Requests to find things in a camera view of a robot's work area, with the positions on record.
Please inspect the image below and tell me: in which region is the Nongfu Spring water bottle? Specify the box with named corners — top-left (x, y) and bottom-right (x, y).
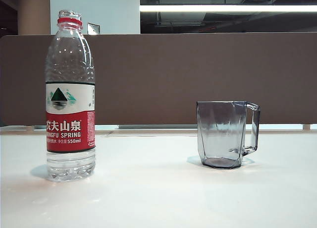
top-left (45, 9), bottom-right (97, 183)

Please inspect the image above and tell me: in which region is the brown desk partition panel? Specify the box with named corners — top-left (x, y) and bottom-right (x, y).
top-left (0, 34), bottom-right (317, 126)

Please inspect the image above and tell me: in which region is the grey transparent octagonal cup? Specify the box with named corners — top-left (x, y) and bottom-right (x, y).
top-left (196, 101), bottom-right (261, 169)

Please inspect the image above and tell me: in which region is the white ceiling light tube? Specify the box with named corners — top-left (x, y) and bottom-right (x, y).
top-left (140, 4), bottom-right (317, 12)

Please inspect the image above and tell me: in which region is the beige round pillar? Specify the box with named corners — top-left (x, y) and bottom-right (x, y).
top-left (17, 0), bottom-right (51, 36)

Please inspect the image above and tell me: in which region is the white partition base rail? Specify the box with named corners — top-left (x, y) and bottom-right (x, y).
top-left (95, 124), bottom-right (304, 131)

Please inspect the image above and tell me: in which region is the small wall sign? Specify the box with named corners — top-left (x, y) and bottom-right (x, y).
top-left (87, 22), bottom-right (101, 35)

